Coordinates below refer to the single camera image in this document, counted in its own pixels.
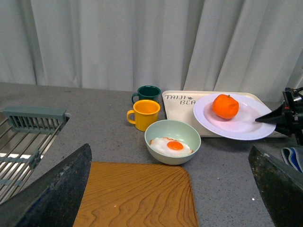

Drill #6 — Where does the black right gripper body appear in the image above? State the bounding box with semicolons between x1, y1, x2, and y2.
276;87;303;146

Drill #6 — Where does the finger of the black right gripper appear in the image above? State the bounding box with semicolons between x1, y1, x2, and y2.
255;104;284;124

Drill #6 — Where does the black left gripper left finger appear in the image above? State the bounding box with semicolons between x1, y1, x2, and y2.
0;144;92;227

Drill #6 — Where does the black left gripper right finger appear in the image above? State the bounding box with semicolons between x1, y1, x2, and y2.
249;146;303;227

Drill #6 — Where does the white plate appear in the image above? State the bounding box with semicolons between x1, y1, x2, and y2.
193;93;276;140

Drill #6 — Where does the orange mandarin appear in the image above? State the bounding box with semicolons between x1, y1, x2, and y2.
212;94;240;119

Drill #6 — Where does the grey blue cloth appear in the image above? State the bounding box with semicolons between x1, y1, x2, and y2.
281;147;303;173

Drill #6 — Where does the wooden cutting board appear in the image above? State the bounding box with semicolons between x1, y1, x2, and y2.
74;162;199;227

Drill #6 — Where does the grey green dish rack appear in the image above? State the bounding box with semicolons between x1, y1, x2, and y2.
0;106;69;202

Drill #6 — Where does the white curtain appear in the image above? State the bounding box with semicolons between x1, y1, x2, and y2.
0;0;303;102

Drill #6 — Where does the beige bear tray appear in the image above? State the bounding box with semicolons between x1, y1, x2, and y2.
162;91;285;138

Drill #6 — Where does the light green bowl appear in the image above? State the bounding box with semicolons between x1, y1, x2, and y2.
144;120;201;165

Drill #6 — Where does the fake fried egg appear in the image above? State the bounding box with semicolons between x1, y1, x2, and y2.
149;137;193;157

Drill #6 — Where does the yellow mug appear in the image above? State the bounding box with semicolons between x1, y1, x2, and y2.
126;100;160;131

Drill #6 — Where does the dark green mug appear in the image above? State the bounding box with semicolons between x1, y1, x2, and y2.
131;85;161;104

